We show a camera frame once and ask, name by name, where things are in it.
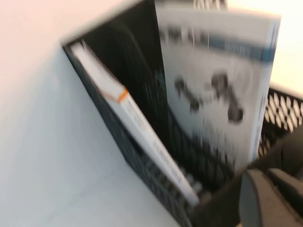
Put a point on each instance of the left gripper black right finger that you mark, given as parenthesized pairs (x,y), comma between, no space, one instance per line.
(291,186)

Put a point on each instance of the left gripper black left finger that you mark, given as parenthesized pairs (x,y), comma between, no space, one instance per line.
(260,208)

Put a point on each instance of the white car suspension book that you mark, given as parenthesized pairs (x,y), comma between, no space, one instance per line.
(213,59)

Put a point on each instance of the white orange ROS2 book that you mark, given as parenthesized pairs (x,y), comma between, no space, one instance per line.
(142,132)

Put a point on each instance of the black plastic three-slot book stand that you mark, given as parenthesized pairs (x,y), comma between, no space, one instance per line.
(132,59)

